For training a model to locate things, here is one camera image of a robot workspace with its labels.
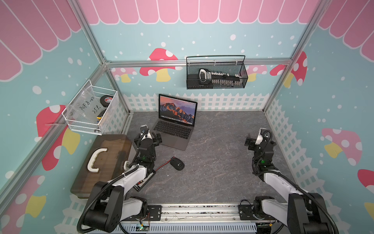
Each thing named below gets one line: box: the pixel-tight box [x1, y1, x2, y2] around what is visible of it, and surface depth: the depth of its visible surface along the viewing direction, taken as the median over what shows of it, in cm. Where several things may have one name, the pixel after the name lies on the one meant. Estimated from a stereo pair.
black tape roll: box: [99, 94, 114, 108], surface depth 82 cm
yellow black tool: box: [96, 108, 107, 120], surface depth 67 cm
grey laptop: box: [153, 93, 198, 151], surface depth 108 cm
